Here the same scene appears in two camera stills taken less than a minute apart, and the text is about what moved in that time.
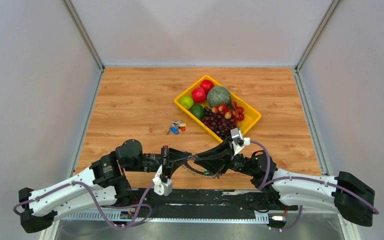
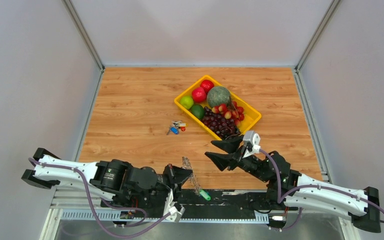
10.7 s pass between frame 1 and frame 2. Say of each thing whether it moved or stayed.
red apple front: stayed
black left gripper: moved
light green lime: stayed
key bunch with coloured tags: stayed
